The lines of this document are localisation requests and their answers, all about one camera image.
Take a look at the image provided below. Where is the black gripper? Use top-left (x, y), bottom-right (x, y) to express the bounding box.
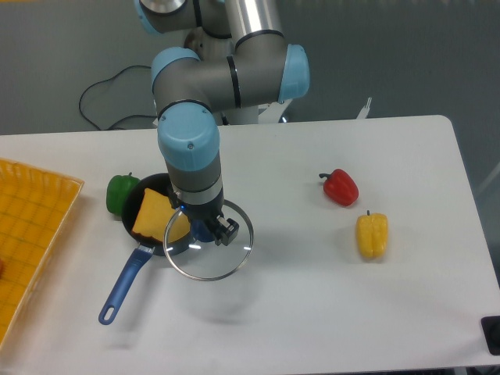
top-left (167, 186), bottom-right (239, 246)

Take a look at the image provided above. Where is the glass pot lid blue knob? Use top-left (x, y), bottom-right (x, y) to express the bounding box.
top-left (163, 200), bottom-right (254, 281)

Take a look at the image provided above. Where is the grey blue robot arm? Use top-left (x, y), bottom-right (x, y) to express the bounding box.
top-left (134, 1), bottom-right (310, 245)

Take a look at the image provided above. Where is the yellow toast slice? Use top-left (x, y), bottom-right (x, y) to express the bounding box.
top-left (131, 188), bottom-right (190, 242)

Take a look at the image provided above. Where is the green bell pepper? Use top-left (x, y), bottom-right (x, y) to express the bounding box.
top-left (105, 173), bottom-right (140, 216)

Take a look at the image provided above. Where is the red bell pepper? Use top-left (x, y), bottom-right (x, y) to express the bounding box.
top-left (319, 169), bottom-right (359, 207)

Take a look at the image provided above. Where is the yellow bell pepper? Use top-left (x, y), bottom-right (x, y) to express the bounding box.
top-left (355, 210), bottom-right (389, 259)

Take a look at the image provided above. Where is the yellow plastic basket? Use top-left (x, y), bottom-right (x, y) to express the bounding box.
top-left (1, 159), bottom-right (84, 345)

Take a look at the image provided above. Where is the black device at table corner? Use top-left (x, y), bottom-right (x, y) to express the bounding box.
top-left (480, 316), bottom-right (500, 356)

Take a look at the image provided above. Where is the dark pot with blue handle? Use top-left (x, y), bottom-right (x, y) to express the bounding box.
top-left (98, 173), bottom-right (170, 325)

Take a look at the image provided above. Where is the white bracket behind table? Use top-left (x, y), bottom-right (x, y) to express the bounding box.
top-left (356, 97), bottom-right (372, 120)

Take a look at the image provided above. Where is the black floor cable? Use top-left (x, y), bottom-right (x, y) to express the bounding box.
top-left (79, 64), bottom-right (158, 131)

